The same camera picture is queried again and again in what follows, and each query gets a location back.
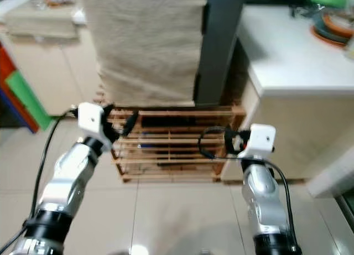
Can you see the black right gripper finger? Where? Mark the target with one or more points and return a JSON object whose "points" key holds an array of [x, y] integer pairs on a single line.
{"points": [[227, 140]]}

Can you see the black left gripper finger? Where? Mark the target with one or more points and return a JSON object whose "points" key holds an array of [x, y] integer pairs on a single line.
{"points": [[109, 109], [131, 123]]}

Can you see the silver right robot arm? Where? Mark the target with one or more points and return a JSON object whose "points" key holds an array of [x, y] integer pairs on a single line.
{"points": [[263, 199]]}

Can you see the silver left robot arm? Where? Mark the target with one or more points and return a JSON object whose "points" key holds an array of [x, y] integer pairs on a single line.
{"points": [[72, 177]]}

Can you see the wooden slatted rack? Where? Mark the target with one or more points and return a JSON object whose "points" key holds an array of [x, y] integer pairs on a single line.
{"points": [[171, 113]]}

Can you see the cream kitchen cabinet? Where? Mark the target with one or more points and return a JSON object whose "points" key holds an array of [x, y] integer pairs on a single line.
{"points": [[55, 78]]}

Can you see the beige woven cloth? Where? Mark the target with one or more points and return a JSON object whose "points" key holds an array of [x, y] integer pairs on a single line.
{"points": [[144, 45]]}

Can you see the green plastic board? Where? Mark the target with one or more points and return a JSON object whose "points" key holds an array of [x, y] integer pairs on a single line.
{"points": [[30, 100]]}

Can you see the white counter unit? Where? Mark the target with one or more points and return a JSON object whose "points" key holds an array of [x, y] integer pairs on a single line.
{"points": [[293, 61]]}

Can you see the blue plastic board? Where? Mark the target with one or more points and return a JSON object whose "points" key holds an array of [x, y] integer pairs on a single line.
{"points": [[8, 100]]}

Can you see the beige table towel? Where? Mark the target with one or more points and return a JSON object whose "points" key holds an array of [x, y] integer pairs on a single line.
{"points": [[41, 20]]}

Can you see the orange plastic board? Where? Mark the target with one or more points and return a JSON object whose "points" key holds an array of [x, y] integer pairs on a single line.
{"points": [[5, 64]]}

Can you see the clear snack pack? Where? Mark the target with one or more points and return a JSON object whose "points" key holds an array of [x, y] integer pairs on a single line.
{"points": [[41, 1]]}

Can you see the orange plate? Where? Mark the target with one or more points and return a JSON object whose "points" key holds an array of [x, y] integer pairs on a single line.
{"points": [[323, 40]]}

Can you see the teal plate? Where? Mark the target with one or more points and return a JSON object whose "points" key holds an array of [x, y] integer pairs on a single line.
{"points": [[321, 29]]}

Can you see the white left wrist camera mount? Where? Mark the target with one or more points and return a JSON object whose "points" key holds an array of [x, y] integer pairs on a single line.
{"points": [[90, 118]]}

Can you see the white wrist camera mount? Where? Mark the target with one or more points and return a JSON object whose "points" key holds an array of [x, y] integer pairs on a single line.
{"points": [[260, 138], [90, 118]]}

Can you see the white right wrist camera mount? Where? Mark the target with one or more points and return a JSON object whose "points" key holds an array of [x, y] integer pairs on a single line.
{"points": [[260, 138]]}

